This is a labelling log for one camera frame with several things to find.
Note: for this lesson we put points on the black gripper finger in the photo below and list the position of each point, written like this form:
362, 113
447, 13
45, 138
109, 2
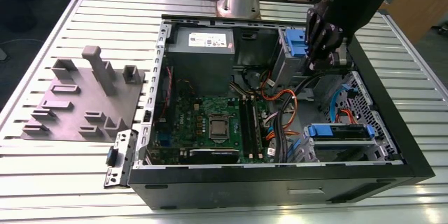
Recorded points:
342, 56
321, 43

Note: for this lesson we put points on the hard disk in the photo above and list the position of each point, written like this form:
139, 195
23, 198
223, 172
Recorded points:
347, 131

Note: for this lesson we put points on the metal disk bay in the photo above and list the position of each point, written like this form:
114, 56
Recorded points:
343, 143

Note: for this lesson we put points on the blue drive latch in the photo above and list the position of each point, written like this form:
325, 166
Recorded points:
295, 43

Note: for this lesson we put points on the metal optical drive cage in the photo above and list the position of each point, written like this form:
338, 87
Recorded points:
291, 66

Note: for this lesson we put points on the wooden cabinet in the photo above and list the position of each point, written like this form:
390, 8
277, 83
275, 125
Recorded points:
421, 3

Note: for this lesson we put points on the grey power supply unit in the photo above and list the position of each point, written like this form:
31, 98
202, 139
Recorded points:
199, 69

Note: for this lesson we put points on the black RAM slot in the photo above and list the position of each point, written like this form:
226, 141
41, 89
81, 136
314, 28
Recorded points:
246, 127
258, 129

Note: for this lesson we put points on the black CPU socket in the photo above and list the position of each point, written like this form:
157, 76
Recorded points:
219, 116

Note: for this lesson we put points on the silver CPU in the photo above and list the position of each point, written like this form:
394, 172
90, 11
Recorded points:
219, 127

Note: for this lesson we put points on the green motherboard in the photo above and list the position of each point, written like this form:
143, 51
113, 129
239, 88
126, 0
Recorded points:
189, 108

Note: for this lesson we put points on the black graphics card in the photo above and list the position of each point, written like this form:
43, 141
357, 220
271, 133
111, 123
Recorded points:
210, 155

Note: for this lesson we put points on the black open PC case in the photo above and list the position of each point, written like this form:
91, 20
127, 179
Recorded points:
245, 190

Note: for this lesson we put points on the grey parts rack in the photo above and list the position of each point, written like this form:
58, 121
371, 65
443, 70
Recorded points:
91, 103

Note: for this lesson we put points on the metal card retention bracket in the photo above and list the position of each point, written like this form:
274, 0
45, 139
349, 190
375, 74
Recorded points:
121, 155

